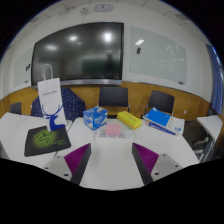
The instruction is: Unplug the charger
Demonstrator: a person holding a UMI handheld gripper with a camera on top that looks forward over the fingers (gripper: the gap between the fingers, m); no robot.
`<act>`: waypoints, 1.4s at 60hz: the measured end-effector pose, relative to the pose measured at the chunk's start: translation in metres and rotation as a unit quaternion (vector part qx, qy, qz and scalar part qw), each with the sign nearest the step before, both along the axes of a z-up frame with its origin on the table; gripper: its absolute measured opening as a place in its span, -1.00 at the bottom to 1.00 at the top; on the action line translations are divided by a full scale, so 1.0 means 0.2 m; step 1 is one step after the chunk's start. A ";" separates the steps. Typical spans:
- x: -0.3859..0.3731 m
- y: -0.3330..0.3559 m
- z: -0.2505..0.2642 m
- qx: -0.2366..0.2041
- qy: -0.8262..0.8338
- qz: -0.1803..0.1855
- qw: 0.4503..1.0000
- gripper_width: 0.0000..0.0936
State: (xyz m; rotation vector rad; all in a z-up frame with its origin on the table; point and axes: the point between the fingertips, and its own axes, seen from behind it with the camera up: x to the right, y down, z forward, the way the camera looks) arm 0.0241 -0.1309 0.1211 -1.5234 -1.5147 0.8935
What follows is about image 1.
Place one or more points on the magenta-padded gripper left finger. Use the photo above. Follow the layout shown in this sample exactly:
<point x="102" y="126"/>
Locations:
<point x="77" y="156"/>

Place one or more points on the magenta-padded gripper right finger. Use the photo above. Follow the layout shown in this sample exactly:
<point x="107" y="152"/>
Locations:
<point x="146" y="157"/>

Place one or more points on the pink charger block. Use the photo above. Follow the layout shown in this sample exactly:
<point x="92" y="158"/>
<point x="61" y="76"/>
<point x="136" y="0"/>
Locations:
<point x="112" y="130"/>

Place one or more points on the white power strip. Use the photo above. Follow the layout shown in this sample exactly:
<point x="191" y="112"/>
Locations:
<point x="128" y="135"/>

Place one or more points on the dark blue notebook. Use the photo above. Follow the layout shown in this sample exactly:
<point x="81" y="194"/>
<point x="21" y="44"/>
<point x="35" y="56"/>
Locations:
<point x="160" y="128"/>

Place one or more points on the black mouse pad green print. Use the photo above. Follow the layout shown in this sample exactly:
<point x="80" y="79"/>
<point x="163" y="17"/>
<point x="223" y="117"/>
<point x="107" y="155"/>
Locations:
<point x="46" y="141"/>

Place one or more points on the yellow box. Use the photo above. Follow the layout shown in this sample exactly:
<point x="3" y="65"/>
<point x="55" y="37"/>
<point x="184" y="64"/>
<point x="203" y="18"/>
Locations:
<point x="129" y="120"/>

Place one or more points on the blue tissue box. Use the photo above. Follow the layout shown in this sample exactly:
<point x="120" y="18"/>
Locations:
<point x="94" y="118"/>

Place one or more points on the blue writing pad notebook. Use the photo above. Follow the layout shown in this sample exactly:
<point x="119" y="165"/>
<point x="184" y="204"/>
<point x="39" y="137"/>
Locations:
<point x="160" y="117"/>

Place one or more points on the black chair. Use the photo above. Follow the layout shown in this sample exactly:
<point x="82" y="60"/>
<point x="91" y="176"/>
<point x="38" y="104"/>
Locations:
<point x="113" y="96"/>
<point x="15" y="107"/>
<point x="161" y="101"/>

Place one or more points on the white paper bag blue deer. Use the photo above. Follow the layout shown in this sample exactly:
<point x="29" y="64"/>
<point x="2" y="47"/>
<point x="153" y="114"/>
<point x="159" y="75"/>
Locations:
<point x="50" y="96"/>

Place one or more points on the white side table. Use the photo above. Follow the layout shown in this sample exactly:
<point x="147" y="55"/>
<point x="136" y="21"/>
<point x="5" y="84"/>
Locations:
<point x="210" y="126"/>

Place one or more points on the large glass whiteboard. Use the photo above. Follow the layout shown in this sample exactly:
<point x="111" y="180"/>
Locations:
<point x="160" y="56"/>

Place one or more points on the large black display screen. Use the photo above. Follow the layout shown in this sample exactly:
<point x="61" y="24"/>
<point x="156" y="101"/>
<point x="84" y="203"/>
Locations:
<point x="78" y="53"/>

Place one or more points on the small glass whiteboard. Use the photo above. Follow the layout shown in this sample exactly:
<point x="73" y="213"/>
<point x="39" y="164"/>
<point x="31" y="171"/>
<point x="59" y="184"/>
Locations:
<point x="22" y="68"/>

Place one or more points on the blue curtain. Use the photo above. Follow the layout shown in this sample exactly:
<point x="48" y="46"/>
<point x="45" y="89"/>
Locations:
<point x="216" y="80"/>

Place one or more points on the black whiteboard eraser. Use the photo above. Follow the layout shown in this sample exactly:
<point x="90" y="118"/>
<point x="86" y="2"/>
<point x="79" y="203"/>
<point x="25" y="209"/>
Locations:
<point x="138" y="50"/>

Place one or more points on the white round wall clock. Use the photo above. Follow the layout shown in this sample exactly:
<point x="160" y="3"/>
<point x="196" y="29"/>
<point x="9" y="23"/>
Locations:
<point x="103" y="7"/>

